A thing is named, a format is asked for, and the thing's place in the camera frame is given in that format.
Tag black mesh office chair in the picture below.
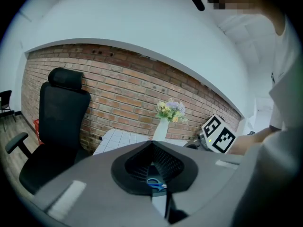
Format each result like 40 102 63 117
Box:
5 67 95 195

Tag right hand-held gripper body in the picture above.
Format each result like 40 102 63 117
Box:
196 113 238 155

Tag small black chair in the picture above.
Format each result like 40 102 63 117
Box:
0 90 17 132

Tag blue-handled scissors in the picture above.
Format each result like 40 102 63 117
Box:
146 177 168 193

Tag person's white shirt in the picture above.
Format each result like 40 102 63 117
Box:
268 14 303 133

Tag red plastic crate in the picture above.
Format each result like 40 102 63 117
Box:
33 118 45 146

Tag white vase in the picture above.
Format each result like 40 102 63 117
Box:
152 119 169 142

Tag person's right forearm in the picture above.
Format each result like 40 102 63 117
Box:
229 123 284 156

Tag yellow and purple flower bouquet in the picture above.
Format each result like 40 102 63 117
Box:
155 97 189 124

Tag black mesh box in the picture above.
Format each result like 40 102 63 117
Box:
110 140 198 196

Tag white tiled table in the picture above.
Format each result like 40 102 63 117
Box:
92 128 197 156

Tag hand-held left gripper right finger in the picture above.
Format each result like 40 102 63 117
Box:
151 140 245 227

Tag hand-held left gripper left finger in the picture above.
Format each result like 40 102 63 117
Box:
32 140 152 227

